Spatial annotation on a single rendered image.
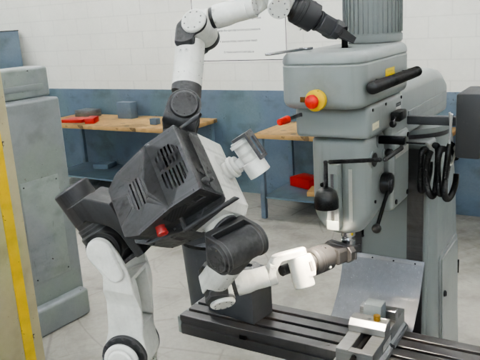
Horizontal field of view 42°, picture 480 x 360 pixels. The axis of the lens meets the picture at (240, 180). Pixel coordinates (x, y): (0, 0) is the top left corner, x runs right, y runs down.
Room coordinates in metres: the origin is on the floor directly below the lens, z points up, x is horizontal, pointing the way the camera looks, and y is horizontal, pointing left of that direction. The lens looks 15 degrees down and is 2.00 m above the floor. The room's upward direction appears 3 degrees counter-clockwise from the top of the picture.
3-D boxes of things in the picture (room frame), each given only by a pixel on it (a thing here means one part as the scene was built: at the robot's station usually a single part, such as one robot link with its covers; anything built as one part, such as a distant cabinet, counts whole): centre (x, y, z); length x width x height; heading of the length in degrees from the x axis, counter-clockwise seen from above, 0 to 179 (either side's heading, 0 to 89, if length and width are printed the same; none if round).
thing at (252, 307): (2.17, 0.03, 1.01); 0.22 x 0.12 x 0.20; 50
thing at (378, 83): (1.89, -0.49, 1.79); 0.45 x 0.04 x 0.04; 148
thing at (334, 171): (1.84, -0.29, 1.45); 0.04 x 0.04 x 0.21; 58
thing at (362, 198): (1.94, -0.35, 1.47); 0.21 x 0.19 x 0.32; 58
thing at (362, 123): (1.97, -0.37, 1.68); 0.34 x 0.24 x 0.10; 148
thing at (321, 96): (1.74, -0.23, 1.76); 0.06 x 0.02 x 0.06; 58
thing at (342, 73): (1.95, -0.35, 1.81); 0.47 x 0.26 x 0.16; 148
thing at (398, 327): (1.86, -0.41, 0.96); 0.35 x 0.15 x 0.11; 149
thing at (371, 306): (1.89, -0.42, 1.02); 0.06 x 0.05 x 0.06; 59
